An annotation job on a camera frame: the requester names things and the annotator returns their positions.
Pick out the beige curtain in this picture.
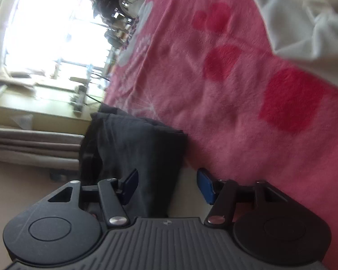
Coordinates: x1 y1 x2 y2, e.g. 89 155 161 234
0 126 85 171

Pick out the wheelchair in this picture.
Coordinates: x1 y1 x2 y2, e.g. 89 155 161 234
83 0 147 51

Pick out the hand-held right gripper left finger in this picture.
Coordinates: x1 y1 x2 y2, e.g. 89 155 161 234
48 169 138 227

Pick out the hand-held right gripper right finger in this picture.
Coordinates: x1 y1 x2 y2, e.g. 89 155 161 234
196 168 289 227

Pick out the white jacket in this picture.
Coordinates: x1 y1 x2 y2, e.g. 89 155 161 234
244 0 338 102

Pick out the pink floral blanket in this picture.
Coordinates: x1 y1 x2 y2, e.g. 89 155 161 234
103 0 338 270

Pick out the dark grey garment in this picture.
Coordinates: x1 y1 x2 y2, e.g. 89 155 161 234
78 104 188 218

